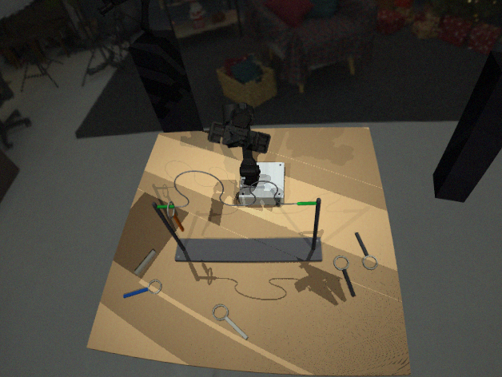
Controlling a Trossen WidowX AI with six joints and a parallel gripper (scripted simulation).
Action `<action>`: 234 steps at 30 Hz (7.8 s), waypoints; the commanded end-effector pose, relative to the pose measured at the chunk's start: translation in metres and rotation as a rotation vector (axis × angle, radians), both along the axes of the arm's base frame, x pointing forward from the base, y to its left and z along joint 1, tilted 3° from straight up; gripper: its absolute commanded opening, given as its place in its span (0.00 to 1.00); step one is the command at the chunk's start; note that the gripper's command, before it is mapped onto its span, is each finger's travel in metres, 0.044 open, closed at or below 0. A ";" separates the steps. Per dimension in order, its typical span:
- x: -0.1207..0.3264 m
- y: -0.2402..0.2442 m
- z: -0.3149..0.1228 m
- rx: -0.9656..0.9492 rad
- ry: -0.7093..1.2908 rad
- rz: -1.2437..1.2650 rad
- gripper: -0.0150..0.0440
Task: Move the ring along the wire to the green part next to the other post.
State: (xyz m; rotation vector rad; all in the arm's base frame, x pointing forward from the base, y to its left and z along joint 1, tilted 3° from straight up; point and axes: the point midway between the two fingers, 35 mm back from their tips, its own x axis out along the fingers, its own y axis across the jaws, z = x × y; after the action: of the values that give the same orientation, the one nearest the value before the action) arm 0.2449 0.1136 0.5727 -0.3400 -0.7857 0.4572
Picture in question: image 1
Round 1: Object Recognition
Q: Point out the orange bar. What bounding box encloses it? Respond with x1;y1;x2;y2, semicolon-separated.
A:
167;201;184;232

